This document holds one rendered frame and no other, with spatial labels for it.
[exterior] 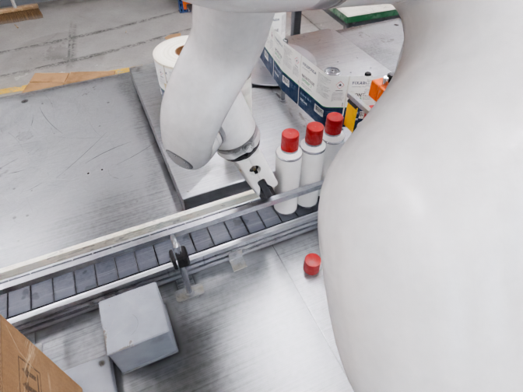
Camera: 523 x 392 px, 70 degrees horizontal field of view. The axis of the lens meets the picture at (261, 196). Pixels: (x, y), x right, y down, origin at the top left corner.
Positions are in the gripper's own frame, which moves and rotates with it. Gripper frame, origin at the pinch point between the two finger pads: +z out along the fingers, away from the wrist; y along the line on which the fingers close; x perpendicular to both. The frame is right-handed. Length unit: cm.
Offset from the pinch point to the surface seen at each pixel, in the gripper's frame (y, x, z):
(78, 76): 255, 74, 72
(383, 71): 41, -56, 27
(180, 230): -4.4, 17.4, -8.2
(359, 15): 101, -84, 46
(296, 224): -5.5, -2.2, 8.3
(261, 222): -2.4, 4.1, 5.3
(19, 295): 0, 49, -11
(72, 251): 3.1, 37.7, -10.3
